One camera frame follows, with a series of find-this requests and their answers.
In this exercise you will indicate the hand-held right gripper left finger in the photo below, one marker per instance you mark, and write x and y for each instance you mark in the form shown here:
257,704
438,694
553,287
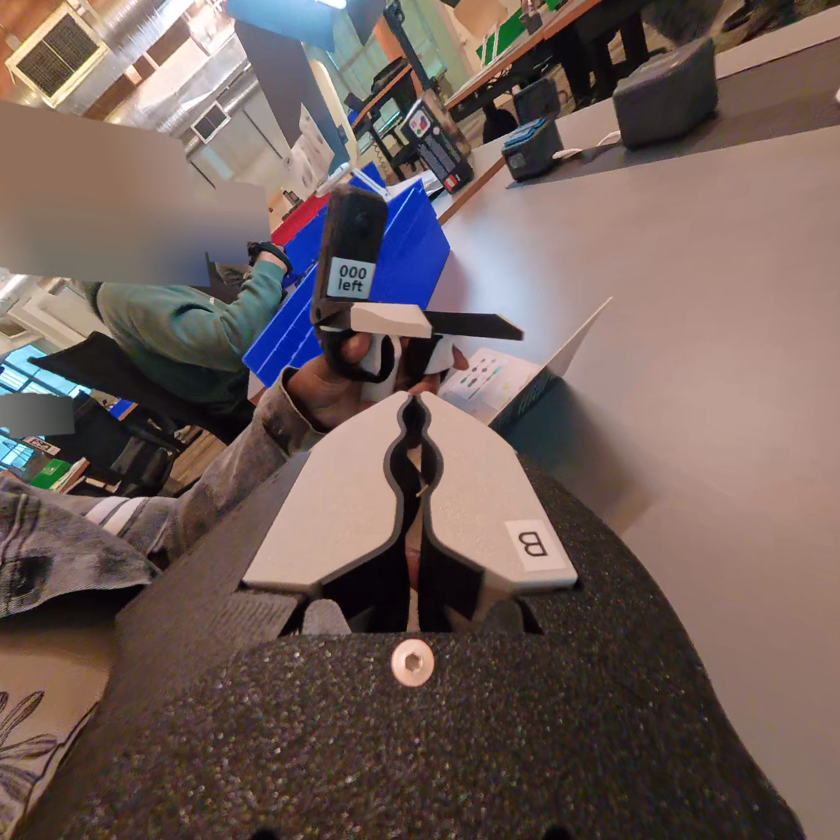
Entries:
334,512

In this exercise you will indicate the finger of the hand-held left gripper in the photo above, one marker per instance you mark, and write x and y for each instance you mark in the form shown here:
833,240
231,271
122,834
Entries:
479,325
394,320

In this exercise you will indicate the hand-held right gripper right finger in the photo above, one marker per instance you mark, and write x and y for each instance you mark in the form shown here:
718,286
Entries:
479,499

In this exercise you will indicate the white lego instruction booklet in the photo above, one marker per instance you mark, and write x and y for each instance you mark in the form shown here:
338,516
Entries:
499,380

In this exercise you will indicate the person's left forearm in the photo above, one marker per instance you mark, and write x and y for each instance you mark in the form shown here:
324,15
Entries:
229,479

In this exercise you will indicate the black lego set box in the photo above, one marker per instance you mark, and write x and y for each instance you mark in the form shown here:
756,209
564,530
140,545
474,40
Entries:
439,144

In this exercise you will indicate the person's left hand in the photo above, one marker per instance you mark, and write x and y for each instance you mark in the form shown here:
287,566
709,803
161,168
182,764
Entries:
328,394

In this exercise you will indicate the red plastic bin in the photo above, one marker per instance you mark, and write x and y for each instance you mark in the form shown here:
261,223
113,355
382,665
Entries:
295,226

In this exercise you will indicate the large blue plastic bin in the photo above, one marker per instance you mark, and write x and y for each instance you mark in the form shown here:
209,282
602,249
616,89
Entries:
407,243

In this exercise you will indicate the small ceiling air vent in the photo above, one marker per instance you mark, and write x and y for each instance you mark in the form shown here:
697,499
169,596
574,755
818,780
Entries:
210,123

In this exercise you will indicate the black case with blue inside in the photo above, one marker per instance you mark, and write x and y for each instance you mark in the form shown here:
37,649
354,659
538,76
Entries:
531,151

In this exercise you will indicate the orange top background table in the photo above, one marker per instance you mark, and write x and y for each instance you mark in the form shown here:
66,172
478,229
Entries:
518,65

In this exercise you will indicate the person's grey floral clothing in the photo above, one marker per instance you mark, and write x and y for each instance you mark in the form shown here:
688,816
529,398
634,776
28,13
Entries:
59,544

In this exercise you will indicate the dark grey rounded case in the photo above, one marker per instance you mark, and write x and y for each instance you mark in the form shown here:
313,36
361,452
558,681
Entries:
666,92

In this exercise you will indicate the large ceiling air vent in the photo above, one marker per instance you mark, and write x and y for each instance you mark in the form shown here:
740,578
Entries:
56,56

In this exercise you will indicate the beige floral cloth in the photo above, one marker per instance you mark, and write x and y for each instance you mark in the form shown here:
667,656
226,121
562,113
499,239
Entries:
33,735

